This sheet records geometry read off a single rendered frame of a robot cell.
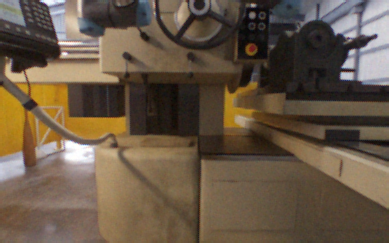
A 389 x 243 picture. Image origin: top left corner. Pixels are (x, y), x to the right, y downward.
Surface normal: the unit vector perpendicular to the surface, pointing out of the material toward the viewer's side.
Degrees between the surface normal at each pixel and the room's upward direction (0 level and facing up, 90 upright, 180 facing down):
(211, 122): 90
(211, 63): 90
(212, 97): 90
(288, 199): 90
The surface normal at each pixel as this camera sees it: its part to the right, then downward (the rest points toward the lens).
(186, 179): -0.02, 0.10
